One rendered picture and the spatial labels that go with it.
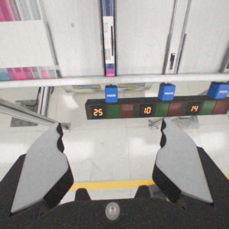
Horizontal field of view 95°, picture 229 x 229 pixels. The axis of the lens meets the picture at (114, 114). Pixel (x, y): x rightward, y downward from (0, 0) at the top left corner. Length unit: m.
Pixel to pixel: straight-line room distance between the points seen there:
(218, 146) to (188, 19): 1.09
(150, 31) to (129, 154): 0.81
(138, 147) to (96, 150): 0.33
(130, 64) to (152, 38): 0.05
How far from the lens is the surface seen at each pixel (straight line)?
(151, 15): 0.23
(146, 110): 0.25
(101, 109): 0.24
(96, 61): 0.21
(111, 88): 0.20
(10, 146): 1.23
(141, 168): 0.94
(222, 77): 0.27
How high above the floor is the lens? 0.89
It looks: 75 degrees down
